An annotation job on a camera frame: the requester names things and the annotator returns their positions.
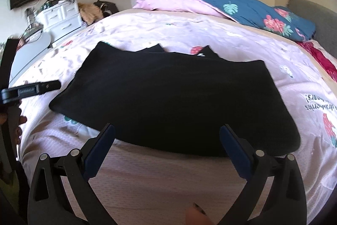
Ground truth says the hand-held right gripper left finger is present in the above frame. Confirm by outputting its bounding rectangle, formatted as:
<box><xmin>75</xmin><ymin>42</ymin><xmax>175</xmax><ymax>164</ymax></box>
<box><xmin>28</xmin><ymin>123</ymin><xmax>116</xmax><ymax>225</ymax></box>

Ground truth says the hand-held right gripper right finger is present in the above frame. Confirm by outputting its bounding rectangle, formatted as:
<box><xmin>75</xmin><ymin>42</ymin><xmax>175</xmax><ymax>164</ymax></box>
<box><xmin>219</xmin><ymin>124</ymin><xmax>307</xmax><ymax>225</ymax></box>

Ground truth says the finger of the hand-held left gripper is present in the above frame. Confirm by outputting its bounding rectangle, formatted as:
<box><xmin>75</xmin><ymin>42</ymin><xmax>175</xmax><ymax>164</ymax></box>
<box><xmin>35</xmin><ymin>80</ymin><xmax>62</xmax><ymax>96</ymax></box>

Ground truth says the black printed t-shirt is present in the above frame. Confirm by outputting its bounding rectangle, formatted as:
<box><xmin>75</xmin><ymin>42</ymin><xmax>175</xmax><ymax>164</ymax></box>
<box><xmin>49</xmin><ymin>41</ymin><xmax>301</xmax><ymax>158</ymax></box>

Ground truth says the tan clothes pile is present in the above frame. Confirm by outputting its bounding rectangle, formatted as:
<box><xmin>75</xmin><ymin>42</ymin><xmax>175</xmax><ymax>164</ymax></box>
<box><xmin>78</xmin><ymin>2</ymin><xmax>102</xmax><ymax>26</ymax></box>

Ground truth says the person's left hand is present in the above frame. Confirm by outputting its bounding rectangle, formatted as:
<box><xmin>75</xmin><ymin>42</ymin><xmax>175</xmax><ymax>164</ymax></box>
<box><xmin>0</xmin><ymin>112</ymin><xmax>28</xmax><ymax>146</ymax></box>

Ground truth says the person's right hand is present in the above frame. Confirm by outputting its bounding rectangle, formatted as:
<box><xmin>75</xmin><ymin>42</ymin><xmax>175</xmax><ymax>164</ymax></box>
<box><xmin>186</xmin><ymin>202</ymin><xmax>214</xmax><ymax>225</ymax></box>

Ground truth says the grey round table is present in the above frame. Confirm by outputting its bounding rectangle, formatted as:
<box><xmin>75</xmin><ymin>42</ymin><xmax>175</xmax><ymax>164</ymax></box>
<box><xmin>9</xmin><ymin>30</ymin><xmax>52</xmax><ymax>84</ymax></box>

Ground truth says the plastic drawer cabinet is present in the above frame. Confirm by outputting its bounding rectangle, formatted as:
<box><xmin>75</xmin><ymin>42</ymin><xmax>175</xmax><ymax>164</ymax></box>
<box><xmin>35</xmin><ymin>0</ymin><xmax>83</xmax><ymax>42</ymax></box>

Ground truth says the pink printed bed sheet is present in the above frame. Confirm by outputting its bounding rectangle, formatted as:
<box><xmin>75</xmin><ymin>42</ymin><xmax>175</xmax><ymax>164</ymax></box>
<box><xmin>8</xmin><ymin>8</ymin><xmax>337</xmax><ymax>225</ymax></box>

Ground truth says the black bag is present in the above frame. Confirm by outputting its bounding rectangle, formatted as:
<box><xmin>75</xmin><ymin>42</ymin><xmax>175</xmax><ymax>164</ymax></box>
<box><xmin>93</xmin><ymin>0</ymin><xmax>119</xmax><ymax>17</ymax></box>

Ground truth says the red floral pillow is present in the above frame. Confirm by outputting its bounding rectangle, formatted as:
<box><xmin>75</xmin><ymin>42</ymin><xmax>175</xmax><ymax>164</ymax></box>
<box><xmin>296</xmin><ymin>39</ymin><xmax>337</xmax><ymax>83</ymax></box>

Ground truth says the blue floral pillow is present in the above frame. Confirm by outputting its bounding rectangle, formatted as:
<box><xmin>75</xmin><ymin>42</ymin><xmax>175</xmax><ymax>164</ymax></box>
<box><xmin>182</xmin><ymin>0</ymin><xmax>316</xmax><ymax>39</ymax></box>

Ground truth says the pink pillow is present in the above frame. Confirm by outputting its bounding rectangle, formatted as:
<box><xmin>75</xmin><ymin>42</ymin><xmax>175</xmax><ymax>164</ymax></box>
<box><xmin>132</xmin><ymin>0</ymin><xmax>232</xmax><ymax>20</ymax></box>

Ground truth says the grey headboard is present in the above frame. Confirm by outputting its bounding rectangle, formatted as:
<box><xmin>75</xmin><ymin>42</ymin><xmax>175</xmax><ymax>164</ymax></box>
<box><xmin>286</xmin><ymin>0</ymin><xmax>337</xmax><ymax>62</ymax></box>

